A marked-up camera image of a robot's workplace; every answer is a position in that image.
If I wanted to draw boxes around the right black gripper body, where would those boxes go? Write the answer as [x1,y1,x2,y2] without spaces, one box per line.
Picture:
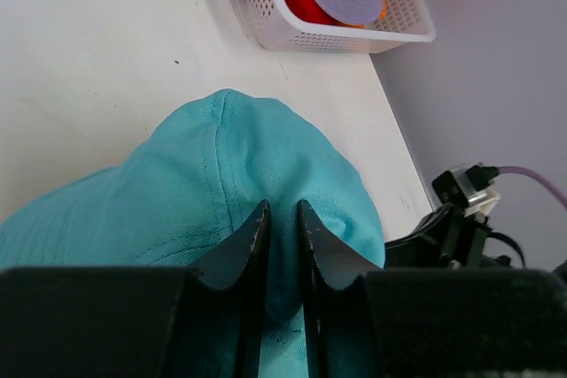
[385,204,526,269]

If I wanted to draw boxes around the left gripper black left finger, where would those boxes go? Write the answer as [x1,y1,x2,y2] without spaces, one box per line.
[1,201,271,377]

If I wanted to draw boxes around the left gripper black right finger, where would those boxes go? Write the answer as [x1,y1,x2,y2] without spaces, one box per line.
[298,201,566,377]

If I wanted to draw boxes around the teal bucket hat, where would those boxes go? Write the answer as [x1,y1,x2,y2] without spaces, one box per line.
[1,89,385,377]

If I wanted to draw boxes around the white plastic basket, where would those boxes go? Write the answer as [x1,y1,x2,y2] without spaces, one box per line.
[235,0,436,54]

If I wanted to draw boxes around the orange bucket hat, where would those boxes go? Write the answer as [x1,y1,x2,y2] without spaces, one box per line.
[336,0,389,30]

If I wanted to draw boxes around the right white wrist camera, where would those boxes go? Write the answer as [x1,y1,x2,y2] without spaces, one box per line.
[431,164,501,217]

